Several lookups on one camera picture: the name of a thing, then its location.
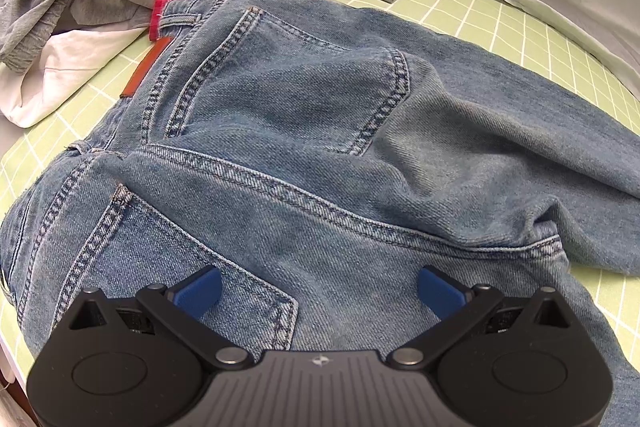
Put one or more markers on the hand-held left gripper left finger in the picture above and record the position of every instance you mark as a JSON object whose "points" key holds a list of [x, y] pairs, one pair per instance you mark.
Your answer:
{"points": [[199, 293]]}

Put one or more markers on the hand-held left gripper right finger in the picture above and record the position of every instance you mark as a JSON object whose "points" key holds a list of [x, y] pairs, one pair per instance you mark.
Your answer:
{"points": [[441, 294]]}

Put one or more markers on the blue denim jeans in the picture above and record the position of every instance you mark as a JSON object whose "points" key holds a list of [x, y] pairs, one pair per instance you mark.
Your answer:
{"points": [[325, 132]]}

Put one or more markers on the white garment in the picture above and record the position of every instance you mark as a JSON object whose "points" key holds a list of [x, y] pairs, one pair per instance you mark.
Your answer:
{"points": [[65, 67]]}

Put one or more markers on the light grey knit garment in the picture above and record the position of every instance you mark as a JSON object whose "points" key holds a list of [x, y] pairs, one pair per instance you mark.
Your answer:
{"points": [[25, 37]]}

